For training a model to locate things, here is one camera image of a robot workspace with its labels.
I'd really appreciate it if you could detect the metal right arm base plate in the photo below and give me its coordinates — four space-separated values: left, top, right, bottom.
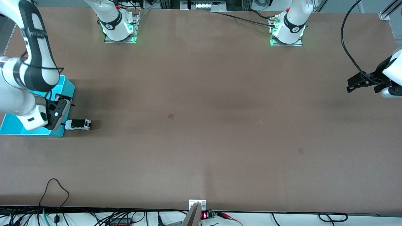
104 9 140 44

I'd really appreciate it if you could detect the turquoise plastic bin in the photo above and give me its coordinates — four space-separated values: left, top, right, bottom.
0 75 76 138

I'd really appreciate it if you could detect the white jeep toy black roof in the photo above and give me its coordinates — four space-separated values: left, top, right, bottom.
64 119 92 131

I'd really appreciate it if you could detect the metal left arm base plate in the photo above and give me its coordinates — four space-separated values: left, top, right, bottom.
269 16 303 47

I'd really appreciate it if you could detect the black cable to arm base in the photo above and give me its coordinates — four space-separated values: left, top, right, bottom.
217 9 277 27

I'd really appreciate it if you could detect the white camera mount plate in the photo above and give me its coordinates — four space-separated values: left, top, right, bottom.
189 199 207 211

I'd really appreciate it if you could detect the red clip lead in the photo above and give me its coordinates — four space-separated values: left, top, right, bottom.
216 212 244 226

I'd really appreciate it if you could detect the grey aluminium mount bar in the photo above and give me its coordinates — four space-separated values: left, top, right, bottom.
181 202 202 226

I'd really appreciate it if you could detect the lit control box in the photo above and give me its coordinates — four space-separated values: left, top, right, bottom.
179 0 227 13

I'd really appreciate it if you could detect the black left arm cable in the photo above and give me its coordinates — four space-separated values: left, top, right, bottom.
340 0 382 85

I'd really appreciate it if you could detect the thin black looped cable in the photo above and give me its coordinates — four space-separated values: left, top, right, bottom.
38 178 70 224

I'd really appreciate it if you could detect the aluminium frame corner bracket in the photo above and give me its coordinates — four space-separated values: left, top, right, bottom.
379 0 402 22

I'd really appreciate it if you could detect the black coiled cable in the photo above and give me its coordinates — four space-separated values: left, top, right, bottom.
271 213 349 226

